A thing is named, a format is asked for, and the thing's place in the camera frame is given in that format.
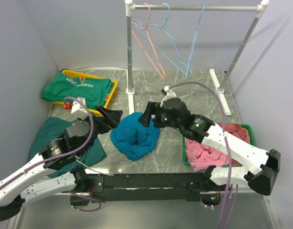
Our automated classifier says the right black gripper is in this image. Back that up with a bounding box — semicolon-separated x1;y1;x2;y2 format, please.
138;101;182;131

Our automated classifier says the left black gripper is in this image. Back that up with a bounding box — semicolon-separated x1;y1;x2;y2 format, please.
79;104;123;155

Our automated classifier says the blue t shirt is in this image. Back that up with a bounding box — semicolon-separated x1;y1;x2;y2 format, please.
110;112;160;161

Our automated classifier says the blue wire hanger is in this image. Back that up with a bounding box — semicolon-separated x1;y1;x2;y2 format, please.
133;3;187;74
184;3;206;81

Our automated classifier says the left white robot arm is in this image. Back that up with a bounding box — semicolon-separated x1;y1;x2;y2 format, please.
0;106;123;221

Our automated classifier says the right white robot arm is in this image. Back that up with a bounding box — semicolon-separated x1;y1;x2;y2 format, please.
138;98;281;196

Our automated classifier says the green printed t shirt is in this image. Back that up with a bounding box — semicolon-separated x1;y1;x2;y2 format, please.
41;71;114;112

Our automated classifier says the pink t shirt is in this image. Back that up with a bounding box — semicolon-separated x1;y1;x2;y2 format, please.
185;138;229;172

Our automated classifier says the salmon red t shirt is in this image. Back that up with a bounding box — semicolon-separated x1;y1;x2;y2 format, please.
225;123;251;144

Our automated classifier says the yellow plastic tray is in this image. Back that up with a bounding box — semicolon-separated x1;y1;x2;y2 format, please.
52;69;118;114

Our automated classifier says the dark green cloth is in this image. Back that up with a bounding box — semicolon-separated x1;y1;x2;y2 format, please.
29;117;111;178

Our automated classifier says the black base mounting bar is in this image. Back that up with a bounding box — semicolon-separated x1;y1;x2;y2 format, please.
74;173;225;202

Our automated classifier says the green plastic tray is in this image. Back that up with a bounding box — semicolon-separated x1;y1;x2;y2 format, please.
182;124;255;166

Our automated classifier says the metal clothes rack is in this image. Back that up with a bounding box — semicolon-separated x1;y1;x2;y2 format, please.
124;0;270;118

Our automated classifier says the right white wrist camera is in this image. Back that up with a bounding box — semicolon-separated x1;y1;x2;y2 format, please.
160;86;177;107

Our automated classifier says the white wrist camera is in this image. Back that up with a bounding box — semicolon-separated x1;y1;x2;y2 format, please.
64;100;87;119
160;86;177;107

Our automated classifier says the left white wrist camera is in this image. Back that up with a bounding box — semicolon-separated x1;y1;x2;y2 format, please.
64;100;87;119

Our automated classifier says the pink wire hanger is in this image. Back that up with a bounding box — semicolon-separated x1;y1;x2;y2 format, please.
131;3;166;80

